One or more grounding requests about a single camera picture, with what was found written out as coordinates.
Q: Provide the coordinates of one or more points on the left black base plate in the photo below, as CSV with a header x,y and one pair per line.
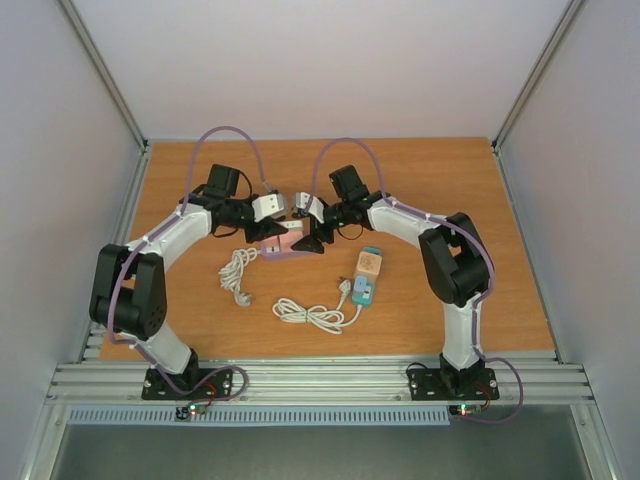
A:
x,y
196,384

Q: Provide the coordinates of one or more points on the blue slotted cable duct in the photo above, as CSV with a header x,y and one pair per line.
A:
x,y
261,416

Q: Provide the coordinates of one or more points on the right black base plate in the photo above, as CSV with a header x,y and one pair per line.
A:
x,y
435,384

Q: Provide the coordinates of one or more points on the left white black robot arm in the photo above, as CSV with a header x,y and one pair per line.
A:
x,y
129,290

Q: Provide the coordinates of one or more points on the aluminium front rail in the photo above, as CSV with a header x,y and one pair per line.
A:
x,y
316,383

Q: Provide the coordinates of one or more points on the small circuit board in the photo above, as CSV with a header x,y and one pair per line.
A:
x,y
190,411
466,410

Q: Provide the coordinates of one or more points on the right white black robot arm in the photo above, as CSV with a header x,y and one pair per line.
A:
x,y
458,268

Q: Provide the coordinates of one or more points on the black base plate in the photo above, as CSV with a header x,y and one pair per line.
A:
x,y
435,384
196,384

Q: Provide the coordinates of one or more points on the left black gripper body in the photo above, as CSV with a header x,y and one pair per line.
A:
x,y
234,213

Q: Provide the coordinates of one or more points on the small pink plug adapter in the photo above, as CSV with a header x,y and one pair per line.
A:
x,y
270,246

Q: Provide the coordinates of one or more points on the teal power strip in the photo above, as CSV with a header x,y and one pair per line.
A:
x,y
359,301

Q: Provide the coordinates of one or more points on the small blue plug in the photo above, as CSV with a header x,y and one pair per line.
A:
x,y
362,287

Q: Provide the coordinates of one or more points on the right small circuit board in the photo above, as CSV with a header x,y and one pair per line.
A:
x,y
466,410

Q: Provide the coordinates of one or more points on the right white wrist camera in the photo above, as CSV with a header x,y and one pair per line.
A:
x,y
306,205

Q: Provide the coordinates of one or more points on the white plug adapter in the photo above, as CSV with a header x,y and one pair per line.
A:
x,y
294,225

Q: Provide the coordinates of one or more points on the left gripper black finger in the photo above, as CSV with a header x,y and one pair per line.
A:
x,y
268,227
252,237

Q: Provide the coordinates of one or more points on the left small circuit board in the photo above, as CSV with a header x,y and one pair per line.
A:
x,y
190,411

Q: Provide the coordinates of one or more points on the wooden cube plug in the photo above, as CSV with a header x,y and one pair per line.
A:
x,y
368,265

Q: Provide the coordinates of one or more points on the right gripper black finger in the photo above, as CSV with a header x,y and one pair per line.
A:
x,y
308,244
319,232

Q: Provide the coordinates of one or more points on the large pink cube plug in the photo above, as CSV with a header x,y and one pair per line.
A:
x,y
287,240

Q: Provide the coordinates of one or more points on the purple power strip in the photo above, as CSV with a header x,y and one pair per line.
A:
x,y
284,256

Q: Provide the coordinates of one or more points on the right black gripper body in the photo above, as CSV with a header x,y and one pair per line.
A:
x,y
343,211

